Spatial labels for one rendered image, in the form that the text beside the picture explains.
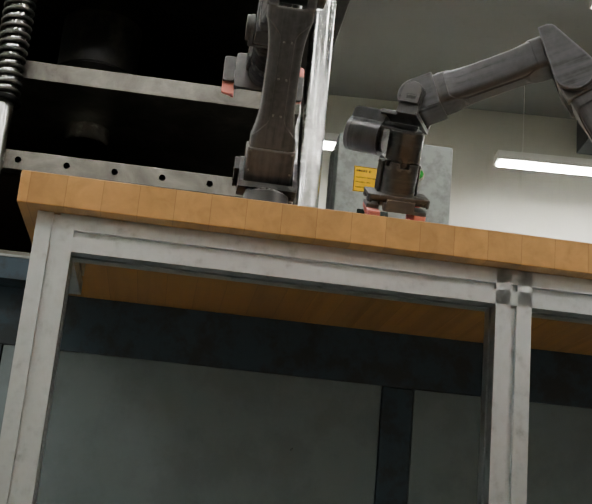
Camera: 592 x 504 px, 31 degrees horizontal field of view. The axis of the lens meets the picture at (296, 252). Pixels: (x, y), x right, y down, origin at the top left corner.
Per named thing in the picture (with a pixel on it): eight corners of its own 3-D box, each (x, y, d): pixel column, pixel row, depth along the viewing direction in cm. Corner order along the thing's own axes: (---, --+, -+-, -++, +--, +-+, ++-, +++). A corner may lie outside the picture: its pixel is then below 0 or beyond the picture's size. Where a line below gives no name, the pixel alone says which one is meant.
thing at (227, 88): (222, 75, 196) (226, 51, 187) (261, 81, 196) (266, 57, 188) (218, 109, 194) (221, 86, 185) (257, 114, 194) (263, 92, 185)
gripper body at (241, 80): (236, 57, 188) (240, 36, 181) (294, 65, 189) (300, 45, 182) (232, 90, 186) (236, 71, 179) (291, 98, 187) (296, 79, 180)
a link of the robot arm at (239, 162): (234, 160, 154) (237, 145, 148) (295, 168, 155) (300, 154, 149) (229, 201, 152) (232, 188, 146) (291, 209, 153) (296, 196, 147)
